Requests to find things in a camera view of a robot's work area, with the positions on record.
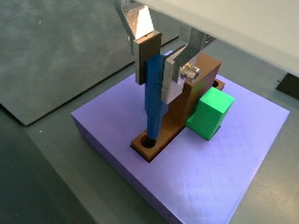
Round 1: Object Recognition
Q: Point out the black U-shaped holder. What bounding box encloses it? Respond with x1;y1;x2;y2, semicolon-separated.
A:
275;73;299;100

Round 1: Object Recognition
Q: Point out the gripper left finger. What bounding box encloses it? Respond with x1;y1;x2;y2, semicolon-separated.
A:
115;0;163;85

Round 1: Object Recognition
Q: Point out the blue hexagonal peg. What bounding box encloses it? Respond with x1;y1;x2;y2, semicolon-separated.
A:
144;54;168;139

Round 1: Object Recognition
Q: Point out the purple base board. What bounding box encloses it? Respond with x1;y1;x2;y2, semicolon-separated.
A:
70;78;288;224

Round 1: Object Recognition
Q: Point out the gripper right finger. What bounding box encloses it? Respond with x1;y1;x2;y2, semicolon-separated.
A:
161;24;215;104

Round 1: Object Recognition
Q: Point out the brown inverted-T block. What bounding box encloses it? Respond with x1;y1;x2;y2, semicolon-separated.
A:
131;53;224;162

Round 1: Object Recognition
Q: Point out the green U-shaped block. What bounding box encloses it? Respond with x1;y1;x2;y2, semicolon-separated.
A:
185;87;235;140

